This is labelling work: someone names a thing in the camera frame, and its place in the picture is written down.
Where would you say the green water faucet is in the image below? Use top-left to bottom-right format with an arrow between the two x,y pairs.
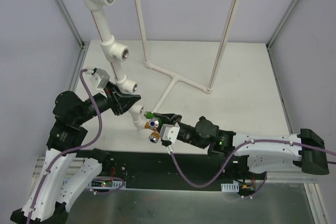
144,111 -> 160,130

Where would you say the white pipe assembly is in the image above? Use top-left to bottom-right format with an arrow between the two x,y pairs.
72,0 -> 250,133

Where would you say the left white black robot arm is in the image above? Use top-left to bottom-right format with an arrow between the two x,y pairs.
10,82 -> 141,223

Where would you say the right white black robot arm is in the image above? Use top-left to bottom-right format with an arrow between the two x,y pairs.
145,112 -> 329,179

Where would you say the orange water faucet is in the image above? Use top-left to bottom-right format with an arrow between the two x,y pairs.
144,122 -> 160,143

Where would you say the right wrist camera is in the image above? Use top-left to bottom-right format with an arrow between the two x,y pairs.
160,123 -> 180,147

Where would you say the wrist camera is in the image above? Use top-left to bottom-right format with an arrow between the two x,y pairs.
89,68 -> 110,95
160,123 -> 180,147

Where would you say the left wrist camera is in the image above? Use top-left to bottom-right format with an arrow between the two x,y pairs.
89,68 -> 110,95

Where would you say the left aluminium frame post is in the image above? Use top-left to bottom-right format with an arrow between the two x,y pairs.
39,0 -> 87,50

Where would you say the aluminium frame post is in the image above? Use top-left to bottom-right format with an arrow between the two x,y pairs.
39,0 -> 87,50
266,0 -> 301,51

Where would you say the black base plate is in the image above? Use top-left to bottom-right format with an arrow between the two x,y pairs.
100,151 -> 265,191

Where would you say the right white cable duct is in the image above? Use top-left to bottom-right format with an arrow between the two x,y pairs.
220,182 -> 239,193

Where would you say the white cable duct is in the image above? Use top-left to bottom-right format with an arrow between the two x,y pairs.
220,182 -> 239,193
87,180 -> 126,190

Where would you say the left white cable duct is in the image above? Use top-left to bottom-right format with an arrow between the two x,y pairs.
87,180 -> 126,190

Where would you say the right aluminium frame post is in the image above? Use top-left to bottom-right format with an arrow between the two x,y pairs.
266,0 -> 301,51

